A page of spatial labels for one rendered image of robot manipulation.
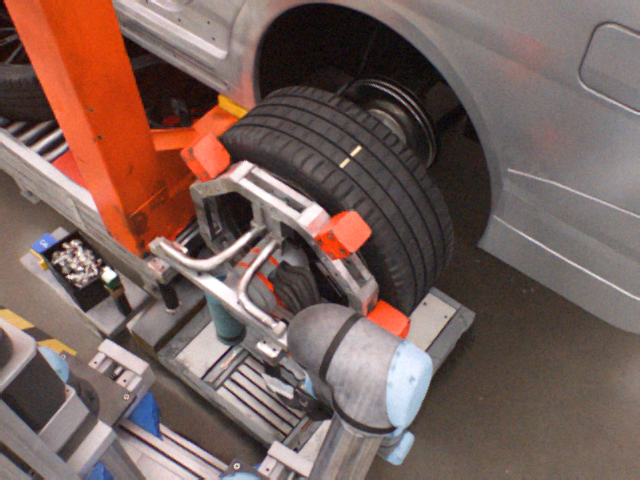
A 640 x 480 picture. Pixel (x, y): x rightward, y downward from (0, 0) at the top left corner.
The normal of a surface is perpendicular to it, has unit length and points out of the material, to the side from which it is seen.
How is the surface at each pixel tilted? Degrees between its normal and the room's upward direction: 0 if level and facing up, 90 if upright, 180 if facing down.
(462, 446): 0
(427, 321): 0
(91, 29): 90
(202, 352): 0
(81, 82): 90
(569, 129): 90
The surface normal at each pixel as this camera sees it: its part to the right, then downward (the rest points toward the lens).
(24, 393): 0.86, 0.42
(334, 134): 0.07, -0.52
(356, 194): 0.36, -0.27
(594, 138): -0.62, 0.65
